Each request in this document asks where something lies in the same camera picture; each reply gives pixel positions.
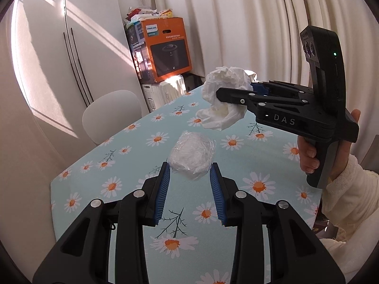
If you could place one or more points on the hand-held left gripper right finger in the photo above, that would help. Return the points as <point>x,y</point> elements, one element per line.
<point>217,195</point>

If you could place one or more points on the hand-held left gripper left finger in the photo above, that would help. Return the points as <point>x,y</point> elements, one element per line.
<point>162,192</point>

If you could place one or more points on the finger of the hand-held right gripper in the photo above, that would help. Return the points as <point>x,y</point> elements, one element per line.
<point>234,96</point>
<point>257,88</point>

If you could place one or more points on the white tissue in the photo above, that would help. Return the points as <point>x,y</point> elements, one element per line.
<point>225,78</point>

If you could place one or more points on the clear plastic wrap ball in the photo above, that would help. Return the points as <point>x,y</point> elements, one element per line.
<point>191,151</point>

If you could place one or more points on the person's right forearm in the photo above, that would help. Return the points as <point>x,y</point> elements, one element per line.
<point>352,195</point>

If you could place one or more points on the person's right hand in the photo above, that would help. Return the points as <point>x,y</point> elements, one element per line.
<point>308,156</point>

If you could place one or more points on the daisy print tablecloth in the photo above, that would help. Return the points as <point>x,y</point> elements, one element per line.
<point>133,159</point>

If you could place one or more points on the white curtain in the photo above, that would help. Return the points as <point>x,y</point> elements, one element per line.
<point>237,20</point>

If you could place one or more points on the orange cardboard box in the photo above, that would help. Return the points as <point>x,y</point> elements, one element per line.
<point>168,50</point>

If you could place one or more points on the white chair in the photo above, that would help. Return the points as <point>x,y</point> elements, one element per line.
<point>109,115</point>

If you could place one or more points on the pile of snack packets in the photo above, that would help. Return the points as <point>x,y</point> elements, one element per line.
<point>142,13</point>

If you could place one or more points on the person's cream clothing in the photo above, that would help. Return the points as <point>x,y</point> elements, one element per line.
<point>340,263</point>

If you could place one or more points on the white wardrobe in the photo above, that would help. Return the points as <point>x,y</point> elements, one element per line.
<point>59,65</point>

